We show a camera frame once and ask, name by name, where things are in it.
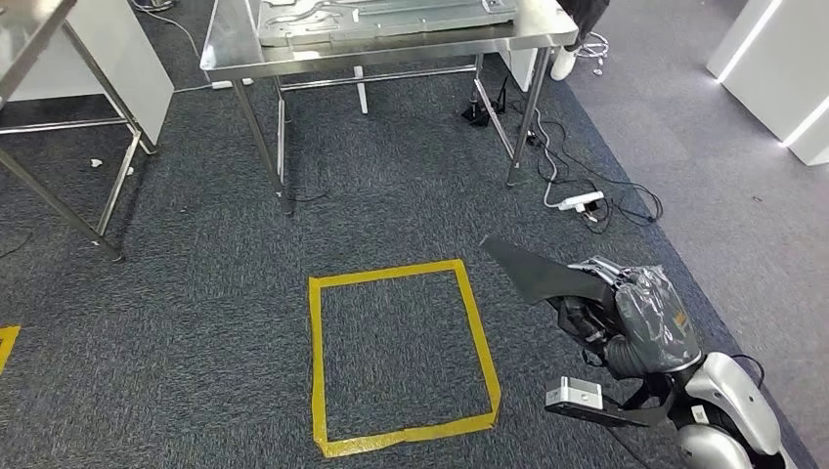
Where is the short white bar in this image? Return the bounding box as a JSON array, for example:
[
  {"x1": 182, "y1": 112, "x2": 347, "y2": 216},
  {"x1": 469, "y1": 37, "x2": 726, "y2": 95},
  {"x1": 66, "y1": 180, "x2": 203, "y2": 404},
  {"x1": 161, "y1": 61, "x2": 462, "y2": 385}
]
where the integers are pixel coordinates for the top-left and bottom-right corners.
[{"x1": 352, "y1": 65, "x2": 370, "y2": 116}]

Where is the black floor adapter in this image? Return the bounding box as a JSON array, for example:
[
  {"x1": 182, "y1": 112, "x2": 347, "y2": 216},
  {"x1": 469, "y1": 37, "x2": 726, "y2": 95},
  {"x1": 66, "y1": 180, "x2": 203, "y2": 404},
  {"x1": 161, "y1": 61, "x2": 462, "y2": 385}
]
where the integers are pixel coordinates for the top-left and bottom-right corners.
[{"x1": 460, "y1": 76, "x2": 509, "y2": 127}]

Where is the stainless steel workbench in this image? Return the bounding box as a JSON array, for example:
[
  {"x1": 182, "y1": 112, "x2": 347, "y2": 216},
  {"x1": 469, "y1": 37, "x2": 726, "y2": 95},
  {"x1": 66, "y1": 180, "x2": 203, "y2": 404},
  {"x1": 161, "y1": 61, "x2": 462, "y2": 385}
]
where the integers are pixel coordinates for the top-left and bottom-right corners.
[{"x1": 198, "y1": 0, "x2": 580, "y2": 217}]

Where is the white power strip cable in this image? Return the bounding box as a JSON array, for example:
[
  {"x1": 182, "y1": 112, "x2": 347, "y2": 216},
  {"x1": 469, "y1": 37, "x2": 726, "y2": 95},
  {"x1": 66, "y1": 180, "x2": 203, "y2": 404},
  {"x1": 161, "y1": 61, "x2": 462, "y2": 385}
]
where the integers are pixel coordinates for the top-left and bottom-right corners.
[{"x1": 532, "y1": 107, "x2": 565, "y2": 210}]

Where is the black floor cable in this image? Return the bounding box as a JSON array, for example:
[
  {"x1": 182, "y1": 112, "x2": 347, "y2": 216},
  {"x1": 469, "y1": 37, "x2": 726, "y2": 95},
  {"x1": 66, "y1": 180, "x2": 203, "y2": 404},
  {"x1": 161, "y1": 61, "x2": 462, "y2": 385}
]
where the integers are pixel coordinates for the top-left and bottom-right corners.
[{"x1": 537, "y1": 119, "x2": 665, "y2": 235}]

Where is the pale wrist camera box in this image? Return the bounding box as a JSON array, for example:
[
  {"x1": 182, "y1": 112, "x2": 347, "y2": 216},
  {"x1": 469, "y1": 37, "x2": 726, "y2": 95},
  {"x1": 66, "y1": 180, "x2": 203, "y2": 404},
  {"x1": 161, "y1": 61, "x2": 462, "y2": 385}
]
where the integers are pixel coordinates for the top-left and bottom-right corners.
[{"x1": 545, "y1": 376, "x2": 605, "y2": 415}]

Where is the white board panel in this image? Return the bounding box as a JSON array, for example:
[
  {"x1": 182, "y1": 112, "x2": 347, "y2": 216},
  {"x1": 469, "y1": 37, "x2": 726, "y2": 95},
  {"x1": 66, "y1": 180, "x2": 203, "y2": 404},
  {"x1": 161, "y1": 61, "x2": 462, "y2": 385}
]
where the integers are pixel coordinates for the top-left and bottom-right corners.
[{"x1": 9, "y1": 0, "x2": 176, "y2": 147}]

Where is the coiled grey cable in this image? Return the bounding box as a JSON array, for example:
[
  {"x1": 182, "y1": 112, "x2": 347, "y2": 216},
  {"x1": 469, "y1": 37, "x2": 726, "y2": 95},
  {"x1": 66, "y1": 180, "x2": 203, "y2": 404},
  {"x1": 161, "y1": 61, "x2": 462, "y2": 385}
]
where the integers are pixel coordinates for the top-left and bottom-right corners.
[{"x1": 576, "y1": 32, "x2": 611, "y2": 76}]

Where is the black plastic slotted part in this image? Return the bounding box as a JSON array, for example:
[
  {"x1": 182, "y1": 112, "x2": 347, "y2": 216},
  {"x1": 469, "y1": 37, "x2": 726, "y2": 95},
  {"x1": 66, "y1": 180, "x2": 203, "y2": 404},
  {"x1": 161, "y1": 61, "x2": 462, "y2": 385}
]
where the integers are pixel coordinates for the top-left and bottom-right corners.
[{"x1": 481, "y1": 234, "x2": 627, "y2": 370}]

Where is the steel frame side table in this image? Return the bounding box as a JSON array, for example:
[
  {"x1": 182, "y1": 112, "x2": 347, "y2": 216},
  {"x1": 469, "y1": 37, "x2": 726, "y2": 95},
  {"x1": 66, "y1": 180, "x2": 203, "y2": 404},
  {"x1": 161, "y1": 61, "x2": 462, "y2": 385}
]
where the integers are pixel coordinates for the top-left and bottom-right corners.
[{"x1": 0, "y1": 0, "x2": 160, "y2": 264}]

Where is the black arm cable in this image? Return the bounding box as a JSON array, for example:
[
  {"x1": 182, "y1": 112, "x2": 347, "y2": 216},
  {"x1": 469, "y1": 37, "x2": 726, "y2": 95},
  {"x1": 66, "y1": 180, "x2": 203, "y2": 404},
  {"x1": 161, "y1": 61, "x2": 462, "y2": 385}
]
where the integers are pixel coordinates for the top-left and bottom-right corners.
[{"x1": 731, "y1": 353, "x2": 766, "y2": 391}]

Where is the person's leg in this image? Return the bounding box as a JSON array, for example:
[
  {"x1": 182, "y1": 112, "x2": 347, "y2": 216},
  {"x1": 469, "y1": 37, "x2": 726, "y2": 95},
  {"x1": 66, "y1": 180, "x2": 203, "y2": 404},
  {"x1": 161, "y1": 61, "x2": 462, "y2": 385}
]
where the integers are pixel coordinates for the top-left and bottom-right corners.
[{"x1": 550, "y1": 0, "x2": 611, "y2": 82}]

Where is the yellow floor tape square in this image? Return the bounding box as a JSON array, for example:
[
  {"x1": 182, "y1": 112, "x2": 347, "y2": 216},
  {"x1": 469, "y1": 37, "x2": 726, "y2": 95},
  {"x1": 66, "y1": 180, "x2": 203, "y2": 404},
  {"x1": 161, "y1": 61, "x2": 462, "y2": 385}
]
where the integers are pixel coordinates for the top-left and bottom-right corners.
[{"x1": 308, "y1": 258, "x2": 503, "y2": 459}]

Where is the white display counter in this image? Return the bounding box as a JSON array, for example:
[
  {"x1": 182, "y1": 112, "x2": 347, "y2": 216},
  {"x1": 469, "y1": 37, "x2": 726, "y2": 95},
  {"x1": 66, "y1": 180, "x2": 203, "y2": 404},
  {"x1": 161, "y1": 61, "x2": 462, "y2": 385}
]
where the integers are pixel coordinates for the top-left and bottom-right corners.
[{"x1": 706, "y1": 0, "x2": 829, "y2": 166}]

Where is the stamped grey metal panel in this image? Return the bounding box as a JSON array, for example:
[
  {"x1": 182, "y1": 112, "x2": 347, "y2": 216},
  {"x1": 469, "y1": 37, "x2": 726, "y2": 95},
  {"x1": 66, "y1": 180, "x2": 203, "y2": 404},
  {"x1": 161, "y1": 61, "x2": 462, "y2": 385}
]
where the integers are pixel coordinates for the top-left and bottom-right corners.
[{"x1": 256, "y1": 0, "x2": 519, "y2": 48}]

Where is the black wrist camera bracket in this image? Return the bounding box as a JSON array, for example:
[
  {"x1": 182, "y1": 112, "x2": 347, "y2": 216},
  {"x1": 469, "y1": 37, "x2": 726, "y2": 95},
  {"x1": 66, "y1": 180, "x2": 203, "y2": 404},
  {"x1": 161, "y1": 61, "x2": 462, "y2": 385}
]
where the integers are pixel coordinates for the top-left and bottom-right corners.
[{"x1": 545, "y1": 378, "x2": 678, "y2": 430}]

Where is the small white cabinet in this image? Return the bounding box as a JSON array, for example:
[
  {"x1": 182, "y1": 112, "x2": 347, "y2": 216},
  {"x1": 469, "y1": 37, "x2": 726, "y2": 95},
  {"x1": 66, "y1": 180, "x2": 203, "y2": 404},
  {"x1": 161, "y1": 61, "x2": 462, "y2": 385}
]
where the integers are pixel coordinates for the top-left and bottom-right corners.
[{"x1": 499, "y1": 48, "x2": 539, "y2": 92}]

